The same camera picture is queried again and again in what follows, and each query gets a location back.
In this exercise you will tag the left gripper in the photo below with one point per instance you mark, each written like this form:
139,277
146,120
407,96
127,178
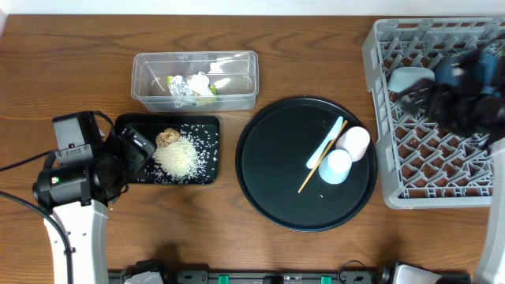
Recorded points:
129,147

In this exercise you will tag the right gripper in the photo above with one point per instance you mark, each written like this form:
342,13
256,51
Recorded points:
440,101

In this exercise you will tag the brown mushroom food scrap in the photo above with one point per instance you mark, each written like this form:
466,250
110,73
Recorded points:
167,137

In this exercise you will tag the light blue bowl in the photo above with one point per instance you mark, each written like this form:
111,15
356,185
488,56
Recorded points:
404,77

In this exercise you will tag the white rice pile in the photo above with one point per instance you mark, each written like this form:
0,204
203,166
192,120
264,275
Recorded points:
177,158

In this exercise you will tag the yellow snack wrapper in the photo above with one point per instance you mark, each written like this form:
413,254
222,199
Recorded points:
185,96

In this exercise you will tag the white tissue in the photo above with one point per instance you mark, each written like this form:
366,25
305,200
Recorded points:
200,84

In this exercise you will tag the blue plate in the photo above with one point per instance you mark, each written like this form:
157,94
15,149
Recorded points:
469,73

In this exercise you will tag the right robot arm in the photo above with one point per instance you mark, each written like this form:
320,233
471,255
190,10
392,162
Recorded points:
491,266

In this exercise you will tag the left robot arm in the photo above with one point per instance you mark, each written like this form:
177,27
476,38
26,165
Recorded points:
91,174

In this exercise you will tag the grey dishwasher rack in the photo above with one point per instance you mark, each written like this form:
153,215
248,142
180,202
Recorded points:
422,166

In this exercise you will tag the black rectangular tray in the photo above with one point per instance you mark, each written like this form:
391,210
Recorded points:
205,130

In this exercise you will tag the clear plastic bin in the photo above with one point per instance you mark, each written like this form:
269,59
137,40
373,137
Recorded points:
235,74

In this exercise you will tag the pink cup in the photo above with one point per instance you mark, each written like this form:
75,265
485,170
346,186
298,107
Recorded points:
355,141

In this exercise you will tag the light blue plastic knife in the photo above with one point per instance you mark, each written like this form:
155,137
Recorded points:
311,163

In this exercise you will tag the wooden chopstick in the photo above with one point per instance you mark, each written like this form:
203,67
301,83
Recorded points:
322,156

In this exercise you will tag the light blue cup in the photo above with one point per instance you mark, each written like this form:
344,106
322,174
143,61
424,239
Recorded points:
335,167

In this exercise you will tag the black round tray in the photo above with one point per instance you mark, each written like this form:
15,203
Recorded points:
270,164

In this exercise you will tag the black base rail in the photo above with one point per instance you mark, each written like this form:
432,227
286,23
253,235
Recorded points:
205,277

